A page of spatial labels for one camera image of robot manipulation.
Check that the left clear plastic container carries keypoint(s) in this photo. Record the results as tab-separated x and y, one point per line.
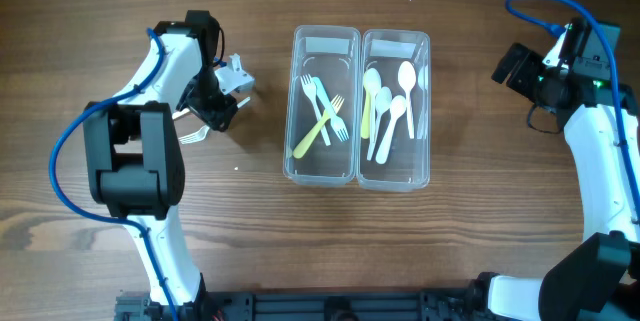
331	53

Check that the right clear plastic container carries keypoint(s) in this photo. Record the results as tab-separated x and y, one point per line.
395	133

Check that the beige plastic fork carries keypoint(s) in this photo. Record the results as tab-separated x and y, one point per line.
195	137

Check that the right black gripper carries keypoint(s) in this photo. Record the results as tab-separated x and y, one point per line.
518	80

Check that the yellow plastic fork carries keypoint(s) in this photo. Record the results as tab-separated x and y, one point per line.
306	142

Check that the translucent plastic fork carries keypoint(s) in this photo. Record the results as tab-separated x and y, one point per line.
337	123

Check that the white plastic fork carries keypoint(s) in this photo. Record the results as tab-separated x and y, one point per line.
309	89

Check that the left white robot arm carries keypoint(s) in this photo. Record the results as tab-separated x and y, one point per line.
134	161

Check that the white plastic spoon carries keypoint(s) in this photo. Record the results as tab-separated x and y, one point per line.
407	80
372	82
397	109

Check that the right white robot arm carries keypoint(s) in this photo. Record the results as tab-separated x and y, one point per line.
599	280

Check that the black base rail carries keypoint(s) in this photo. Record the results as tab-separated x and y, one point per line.
429	304

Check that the clear plastic container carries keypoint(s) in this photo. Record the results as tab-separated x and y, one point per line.
331	53
395	133

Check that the yellow plastic spoon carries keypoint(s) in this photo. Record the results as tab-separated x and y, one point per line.
365	123

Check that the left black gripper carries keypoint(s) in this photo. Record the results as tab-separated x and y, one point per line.
214	113

